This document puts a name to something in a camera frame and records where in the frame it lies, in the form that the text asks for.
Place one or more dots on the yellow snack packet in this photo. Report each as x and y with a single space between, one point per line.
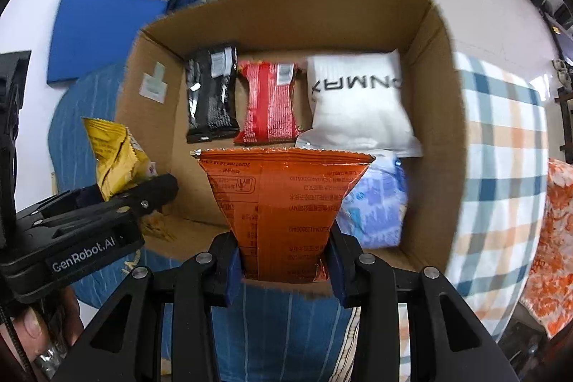
121 163

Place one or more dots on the person's left hand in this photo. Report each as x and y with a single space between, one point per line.
33 334

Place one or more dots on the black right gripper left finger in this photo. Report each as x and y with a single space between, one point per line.
123 340

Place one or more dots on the blue foam mat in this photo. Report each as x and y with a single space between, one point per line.
90 34

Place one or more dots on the plaid checked cushion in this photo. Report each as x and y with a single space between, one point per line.
477 195

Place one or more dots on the red snack packet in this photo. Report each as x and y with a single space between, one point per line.
269 118

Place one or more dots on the orange white floral cushion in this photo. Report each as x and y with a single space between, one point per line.
548 292

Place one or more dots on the white pouch black lettering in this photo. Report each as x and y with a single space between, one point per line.
356 106

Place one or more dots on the black snack packet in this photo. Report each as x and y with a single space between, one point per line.
210 79

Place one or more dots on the orange snack packet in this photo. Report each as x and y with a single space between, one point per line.
280 203

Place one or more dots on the light blue tissue pack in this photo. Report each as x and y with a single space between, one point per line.
373 212

